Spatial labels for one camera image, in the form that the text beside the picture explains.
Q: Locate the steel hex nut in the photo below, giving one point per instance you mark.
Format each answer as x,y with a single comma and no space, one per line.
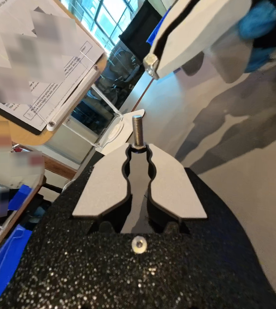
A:
150,60

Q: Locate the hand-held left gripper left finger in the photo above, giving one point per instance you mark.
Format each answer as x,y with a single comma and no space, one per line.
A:
104,190

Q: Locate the black office chair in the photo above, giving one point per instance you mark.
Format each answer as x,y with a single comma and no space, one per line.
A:
140,26

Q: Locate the wood-edged desk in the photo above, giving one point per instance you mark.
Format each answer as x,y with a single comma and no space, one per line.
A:
29,198

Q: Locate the printed instruction sheet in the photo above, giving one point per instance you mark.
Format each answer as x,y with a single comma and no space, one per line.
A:
80,79

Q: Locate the instruction sheet on wooden stand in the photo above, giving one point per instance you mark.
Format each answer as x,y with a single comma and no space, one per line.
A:
31,135

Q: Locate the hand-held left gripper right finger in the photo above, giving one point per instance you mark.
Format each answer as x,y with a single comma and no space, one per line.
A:
176,193

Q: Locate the wooden support post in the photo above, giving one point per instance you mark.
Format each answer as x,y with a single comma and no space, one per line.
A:
60,166

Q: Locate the steel hex bolt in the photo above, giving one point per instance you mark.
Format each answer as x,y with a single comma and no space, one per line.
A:
137,130

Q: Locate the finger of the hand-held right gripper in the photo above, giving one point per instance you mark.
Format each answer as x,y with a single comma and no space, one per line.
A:
200,31
167,26

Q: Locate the paned window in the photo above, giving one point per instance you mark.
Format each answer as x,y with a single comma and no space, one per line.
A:
109,17

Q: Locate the person's right hand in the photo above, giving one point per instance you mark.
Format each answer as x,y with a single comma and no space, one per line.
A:
258,19

